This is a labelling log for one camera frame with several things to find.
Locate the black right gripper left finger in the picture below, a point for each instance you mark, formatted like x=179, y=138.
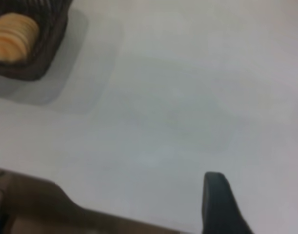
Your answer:
x=219, y=207

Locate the striped orange bread loaf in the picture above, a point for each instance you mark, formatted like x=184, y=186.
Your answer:
x=12, y=39

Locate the black wicker basket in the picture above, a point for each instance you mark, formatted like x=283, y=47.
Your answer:
x=50, y=36

